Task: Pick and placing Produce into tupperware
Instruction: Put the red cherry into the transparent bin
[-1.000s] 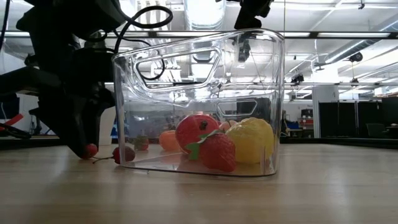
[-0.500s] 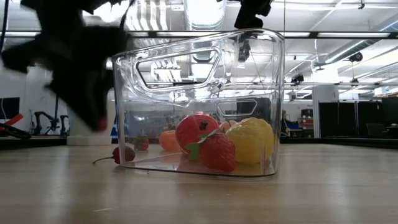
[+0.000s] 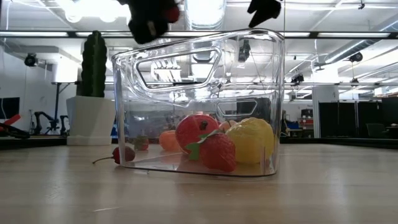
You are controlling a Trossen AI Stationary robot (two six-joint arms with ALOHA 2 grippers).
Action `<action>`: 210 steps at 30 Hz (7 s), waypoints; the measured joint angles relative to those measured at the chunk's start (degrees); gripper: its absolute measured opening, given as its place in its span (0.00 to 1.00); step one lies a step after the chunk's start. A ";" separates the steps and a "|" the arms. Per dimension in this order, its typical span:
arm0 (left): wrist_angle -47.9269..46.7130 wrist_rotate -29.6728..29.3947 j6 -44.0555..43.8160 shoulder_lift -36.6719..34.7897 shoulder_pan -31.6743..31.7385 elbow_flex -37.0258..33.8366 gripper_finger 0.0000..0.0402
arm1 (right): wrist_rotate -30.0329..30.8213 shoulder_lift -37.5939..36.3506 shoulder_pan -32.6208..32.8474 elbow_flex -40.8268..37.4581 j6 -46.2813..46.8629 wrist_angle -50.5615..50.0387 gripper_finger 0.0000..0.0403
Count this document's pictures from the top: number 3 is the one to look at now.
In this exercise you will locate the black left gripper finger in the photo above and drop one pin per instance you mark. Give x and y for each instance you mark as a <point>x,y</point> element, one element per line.
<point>146,9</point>
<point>146,31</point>

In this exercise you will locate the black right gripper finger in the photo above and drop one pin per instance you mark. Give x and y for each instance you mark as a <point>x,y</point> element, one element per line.
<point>265,9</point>

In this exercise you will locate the red toy apple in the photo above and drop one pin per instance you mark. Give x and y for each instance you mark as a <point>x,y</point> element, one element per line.
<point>191,130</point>

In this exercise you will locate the pink orange toy peach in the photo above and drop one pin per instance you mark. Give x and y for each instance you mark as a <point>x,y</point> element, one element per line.
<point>226,125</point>

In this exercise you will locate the yellow toy fruit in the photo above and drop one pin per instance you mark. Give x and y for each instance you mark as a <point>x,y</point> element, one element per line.
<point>252,140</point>

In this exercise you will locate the black background robot arm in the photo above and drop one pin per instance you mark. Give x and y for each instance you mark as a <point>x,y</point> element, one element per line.
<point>40,118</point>

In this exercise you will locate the clear plastic container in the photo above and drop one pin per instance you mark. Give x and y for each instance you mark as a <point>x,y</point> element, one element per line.
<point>124,77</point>

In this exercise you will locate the black overhead rig bar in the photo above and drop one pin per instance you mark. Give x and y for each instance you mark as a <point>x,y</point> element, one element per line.
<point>312,34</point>

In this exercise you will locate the green cactus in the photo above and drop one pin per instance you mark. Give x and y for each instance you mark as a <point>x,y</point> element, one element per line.
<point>93,62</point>

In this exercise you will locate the white plant pot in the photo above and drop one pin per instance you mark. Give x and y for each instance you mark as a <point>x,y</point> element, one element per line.
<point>90,121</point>

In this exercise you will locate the white column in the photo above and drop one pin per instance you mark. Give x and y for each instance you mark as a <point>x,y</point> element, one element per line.
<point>325,112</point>

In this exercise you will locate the black cabinets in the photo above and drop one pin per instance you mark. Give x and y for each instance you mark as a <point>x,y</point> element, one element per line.
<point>342,119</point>

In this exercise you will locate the black monitor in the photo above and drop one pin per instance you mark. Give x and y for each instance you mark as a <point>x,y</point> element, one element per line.
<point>9,107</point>

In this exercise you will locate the red and black tool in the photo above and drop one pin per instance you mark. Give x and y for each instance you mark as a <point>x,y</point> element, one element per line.
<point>12,132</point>

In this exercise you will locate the black ceiling camera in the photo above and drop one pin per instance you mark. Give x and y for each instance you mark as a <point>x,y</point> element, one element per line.
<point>356,57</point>
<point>31,59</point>

